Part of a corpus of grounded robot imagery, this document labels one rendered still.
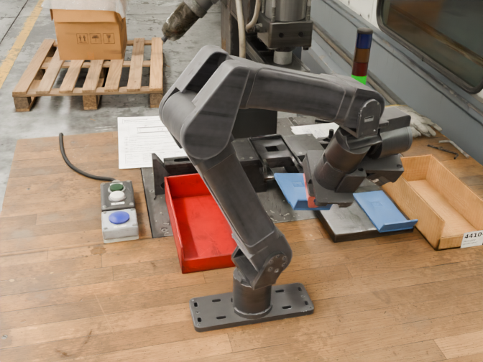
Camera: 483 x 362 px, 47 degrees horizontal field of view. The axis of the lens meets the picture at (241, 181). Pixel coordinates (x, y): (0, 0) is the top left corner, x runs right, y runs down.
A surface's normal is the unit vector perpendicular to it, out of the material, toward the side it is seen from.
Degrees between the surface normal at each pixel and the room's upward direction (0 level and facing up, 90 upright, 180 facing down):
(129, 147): 1
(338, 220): 0
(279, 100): 93
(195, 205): 0
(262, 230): 77
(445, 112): 90
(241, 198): 89
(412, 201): 90
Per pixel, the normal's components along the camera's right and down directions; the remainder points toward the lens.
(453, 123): -0.98, 0.07
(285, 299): 0.02, -0.86
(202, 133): 0.43, 0.47
